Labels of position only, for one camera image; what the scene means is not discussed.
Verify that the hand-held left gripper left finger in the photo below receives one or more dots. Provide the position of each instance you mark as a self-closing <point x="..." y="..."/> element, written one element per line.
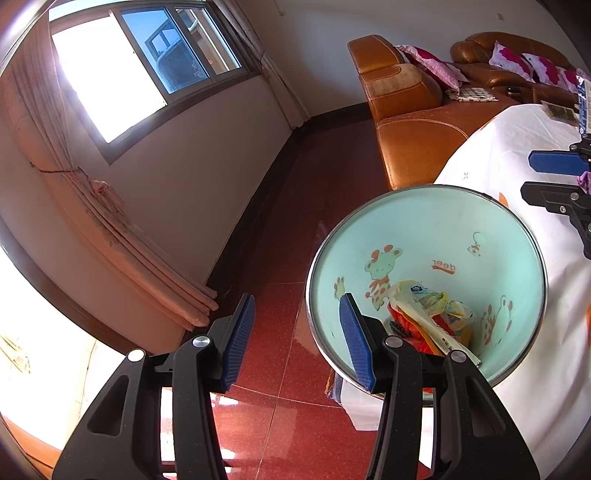
<point x="238" y="341"/>

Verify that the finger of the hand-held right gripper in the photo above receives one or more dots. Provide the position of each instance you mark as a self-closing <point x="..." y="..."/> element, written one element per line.
<point x="554" y="162"/>
<point x="554" y="196"/>

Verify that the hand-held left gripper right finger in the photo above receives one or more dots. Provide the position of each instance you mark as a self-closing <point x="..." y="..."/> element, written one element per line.
<point x="358" y="346"/>

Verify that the purple wrapper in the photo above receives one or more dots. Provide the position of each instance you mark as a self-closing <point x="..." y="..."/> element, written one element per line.
<point x="586" y="180"/>

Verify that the wrappers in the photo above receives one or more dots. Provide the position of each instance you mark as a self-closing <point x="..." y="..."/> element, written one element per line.
<point x="438" y="334"/>

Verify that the yellow plastic bag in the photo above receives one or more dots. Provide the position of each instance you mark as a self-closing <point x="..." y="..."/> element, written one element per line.
<point x="443" y="304"/>

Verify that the green cartoon print bin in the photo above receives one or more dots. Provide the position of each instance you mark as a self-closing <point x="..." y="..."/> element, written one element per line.
<point x="438" y="230"/>

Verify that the small dark packet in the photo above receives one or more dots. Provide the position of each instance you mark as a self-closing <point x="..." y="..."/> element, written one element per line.
<point x="561" y="112"/>

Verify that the white persimmon print tablecloth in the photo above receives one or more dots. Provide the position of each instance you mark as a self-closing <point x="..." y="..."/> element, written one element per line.
<point x="508" y="138"/>

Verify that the white and blue paper box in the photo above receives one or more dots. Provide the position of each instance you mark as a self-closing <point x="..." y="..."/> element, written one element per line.
<point x="584" y="101"/>

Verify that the pink floral pillow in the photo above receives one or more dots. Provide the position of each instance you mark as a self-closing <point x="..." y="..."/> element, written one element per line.
<point x="510" y="60"/>
<point x="429" y="64"/>
<point x="551" y="74"/>

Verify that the checkered cloth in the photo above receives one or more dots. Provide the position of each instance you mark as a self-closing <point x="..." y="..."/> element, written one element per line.
<point x="473" y="93"/>

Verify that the brown leather sofa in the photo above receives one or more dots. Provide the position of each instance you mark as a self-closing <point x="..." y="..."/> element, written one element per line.
<point x="475" y="76"/>

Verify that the brown leather armchair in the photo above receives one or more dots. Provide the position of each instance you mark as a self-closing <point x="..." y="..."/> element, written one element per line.
<point x="415" y="134"/>

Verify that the pink curtain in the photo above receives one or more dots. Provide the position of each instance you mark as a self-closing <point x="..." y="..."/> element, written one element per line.
<point x="115" y="230"/>
<point x="272" y="78"/>

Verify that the sliding glass window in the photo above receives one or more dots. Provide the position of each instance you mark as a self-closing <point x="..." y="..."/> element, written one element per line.
<point x="184" y="46"/>

